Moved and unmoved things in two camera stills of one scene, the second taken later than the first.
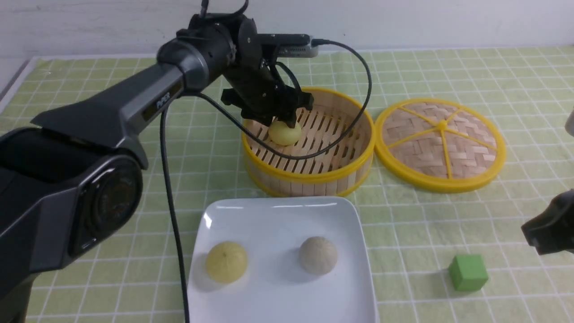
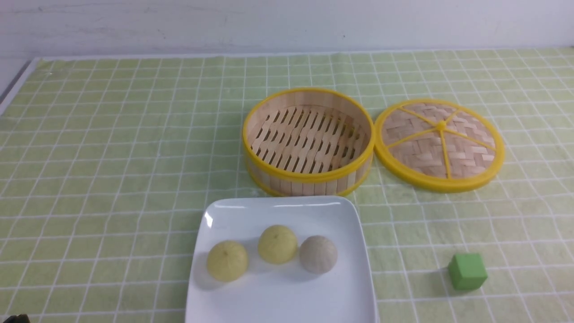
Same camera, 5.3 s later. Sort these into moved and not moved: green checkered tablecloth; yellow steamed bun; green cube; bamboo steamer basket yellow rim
Moved: yellow steamed bun
Not moved: green checkered tablecloth; green cube; bamboo steamer basket yellow rim
